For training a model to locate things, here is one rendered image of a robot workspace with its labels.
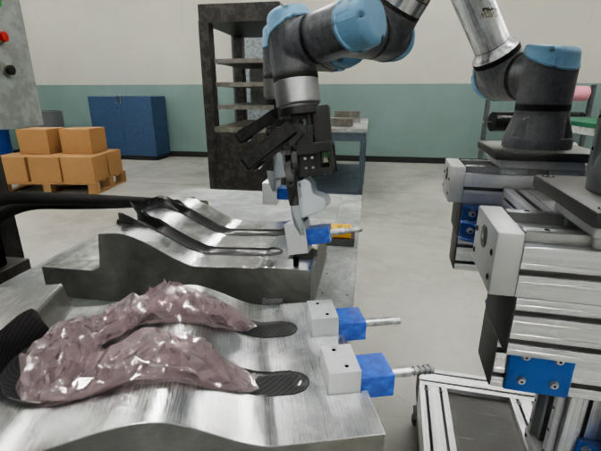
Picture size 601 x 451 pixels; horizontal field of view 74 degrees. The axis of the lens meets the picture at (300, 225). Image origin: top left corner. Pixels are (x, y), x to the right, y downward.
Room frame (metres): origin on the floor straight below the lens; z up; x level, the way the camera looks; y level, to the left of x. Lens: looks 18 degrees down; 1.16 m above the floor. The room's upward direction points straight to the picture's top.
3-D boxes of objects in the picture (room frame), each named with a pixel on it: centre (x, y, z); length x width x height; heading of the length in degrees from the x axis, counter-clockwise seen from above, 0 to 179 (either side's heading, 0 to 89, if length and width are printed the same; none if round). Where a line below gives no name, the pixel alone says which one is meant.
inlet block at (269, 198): (0.96, 0.02, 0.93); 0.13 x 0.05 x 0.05; 81
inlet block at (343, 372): (0.38, -0.09, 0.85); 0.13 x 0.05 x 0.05; 98
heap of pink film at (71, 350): (0.40, 0.18, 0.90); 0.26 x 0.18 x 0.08; 98
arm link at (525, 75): (0.99, -0.57, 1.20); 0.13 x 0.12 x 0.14; 14
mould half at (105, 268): (0.76, 0.21, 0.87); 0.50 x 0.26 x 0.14; 81
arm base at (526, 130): (0.99, -0.57, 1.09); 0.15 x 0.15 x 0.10
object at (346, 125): (5.29, -0.51, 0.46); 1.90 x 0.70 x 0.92; 170
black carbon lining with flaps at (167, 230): (0.75, 0.20, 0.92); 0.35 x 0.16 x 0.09; 81
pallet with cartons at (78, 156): (5.08, 3.02, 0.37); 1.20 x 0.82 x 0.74; 88
